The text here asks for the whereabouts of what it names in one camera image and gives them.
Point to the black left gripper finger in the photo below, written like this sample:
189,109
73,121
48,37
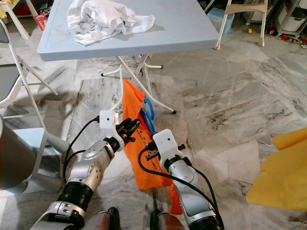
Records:
133,129
123,126

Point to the blue plastic hanger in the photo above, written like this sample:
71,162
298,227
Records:
151,112

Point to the orange shirt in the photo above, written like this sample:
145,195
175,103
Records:
141,163

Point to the robot left leg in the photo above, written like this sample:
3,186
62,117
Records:
110,220

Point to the robot leg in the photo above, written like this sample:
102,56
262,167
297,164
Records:
110,220
168,223

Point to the robot right leg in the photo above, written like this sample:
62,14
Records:
168,223

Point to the white shirt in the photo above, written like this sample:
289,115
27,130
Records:
100,21

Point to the grey laundry bin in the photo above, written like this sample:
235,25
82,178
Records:
14,163

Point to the grey folding chair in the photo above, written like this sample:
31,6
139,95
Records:
7,81

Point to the red box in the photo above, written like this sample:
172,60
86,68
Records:
40,22

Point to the light blue plastic stool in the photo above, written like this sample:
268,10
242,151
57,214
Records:
220,19

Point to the yellow shirt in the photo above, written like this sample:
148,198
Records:
278,182

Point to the beige plastic chair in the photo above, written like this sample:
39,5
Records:
244,7

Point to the white drawer cart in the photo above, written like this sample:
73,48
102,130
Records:
290,17

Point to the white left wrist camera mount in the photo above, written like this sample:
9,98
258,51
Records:
108,122

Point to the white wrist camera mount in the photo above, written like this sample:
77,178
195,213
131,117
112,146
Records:
108,122
165,143

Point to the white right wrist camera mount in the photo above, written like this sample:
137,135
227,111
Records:
165,143

